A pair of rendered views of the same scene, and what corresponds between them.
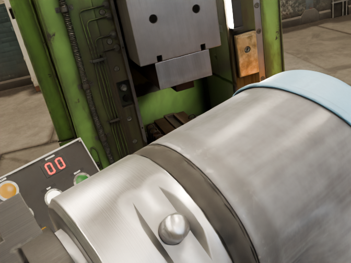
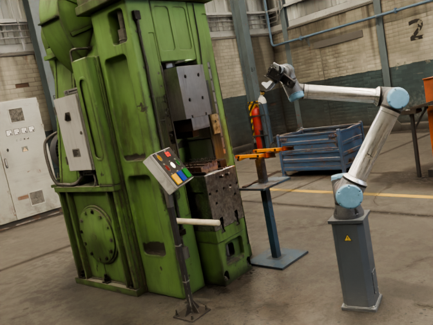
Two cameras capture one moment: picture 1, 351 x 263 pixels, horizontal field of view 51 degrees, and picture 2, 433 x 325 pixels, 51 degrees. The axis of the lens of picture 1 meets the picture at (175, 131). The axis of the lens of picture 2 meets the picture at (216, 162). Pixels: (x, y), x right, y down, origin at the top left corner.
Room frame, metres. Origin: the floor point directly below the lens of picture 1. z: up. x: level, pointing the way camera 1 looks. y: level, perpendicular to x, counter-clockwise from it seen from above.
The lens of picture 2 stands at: (-1.79, 1.80, 1.47)
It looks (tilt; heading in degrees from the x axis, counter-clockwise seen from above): 8 degrees down; 327
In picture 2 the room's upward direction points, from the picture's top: 11 degrees counter-clockwise
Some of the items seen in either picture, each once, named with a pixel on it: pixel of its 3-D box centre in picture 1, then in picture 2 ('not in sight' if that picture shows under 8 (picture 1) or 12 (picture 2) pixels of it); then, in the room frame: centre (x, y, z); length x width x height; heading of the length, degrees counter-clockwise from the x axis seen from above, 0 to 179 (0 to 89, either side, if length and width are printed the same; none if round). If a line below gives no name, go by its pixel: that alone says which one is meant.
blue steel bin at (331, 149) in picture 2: not in sight; (321, 149); (3.39, -3.58, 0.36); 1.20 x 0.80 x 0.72; 11
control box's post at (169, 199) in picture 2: not in sight; (178, 242); (1.01, 0.44, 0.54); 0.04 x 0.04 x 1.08; 15
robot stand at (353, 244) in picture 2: not in sight; (355, 259); (0.13, -0.35, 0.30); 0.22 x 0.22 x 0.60; 26
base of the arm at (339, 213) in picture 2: not in sight; (347, 207); (0.13, -0.35, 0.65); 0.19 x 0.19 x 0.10
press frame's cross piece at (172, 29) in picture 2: not in sight; (155, 37); (1.59, -0.02, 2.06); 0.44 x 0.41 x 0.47; 15
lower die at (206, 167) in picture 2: (180, 139); (190, 167); (1.43, -0.02, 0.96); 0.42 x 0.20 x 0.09; 15
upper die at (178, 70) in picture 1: (165, 58); (182, 125); (1.43, -0.02, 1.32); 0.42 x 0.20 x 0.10; 15
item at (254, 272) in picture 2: not in sight; (235, 280); (1.18, -0.08, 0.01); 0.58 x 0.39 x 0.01; 105
